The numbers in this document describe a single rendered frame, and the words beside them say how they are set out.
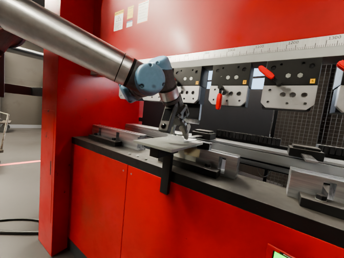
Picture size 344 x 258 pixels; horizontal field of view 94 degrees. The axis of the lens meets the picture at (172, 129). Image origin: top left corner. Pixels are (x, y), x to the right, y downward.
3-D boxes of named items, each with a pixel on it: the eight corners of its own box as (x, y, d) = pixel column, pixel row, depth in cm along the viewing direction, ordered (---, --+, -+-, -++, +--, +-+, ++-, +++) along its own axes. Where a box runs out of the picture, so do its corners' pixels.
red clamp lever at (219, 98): (214, 109, 64) (217, 84, 63) (217, 109, 67) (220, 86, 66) (218, 109, 63) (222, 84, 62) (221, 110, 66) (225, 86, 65)
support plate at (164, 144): (133, 142, 62) (133, 140, 62) (170, 137, 84) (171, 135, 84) (171, 152, 52) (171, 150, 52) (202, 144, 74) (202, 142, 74)
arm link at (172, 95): (170, 93, 56) (152, 92, 61) (173, 104, 59) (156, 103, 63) (180, 83, 61) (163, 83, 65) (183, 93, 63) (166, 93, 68)
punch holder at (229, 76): (208, 104, 69) (212, 64, 68) (214, 105, 76) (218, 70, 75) (244, 106, 61) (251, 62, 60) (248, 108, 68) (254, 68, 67)
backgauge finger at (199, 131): (178, 138, 87) (179, 129, 87) (198, 135, 109) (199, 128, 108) (198, 143, 81) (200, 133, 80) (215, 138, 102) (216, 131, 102)
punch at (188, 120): (179, 121, 81) (181, 103, 80) (181, 122, 83) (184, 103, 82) (197, 124, 76) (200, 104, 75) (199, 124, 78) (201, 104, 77)
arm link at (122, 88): (119, 80, 45) (151, 64, 48) (116, 84, 55) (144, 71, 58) (133, 104, 48) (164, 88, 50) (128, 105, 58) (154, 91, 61)
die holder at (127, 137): (91, 136, 122) (92, 124, 121) (99, 136, 127) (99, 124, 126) (138, 150, 95) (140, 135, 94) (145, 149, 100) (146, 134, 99)
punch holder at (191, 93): (170, 101, 80) (173, 67, 79) (178, 103, 87) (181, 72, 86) (197, 103, 72) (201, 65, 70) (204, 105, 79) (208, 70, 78)
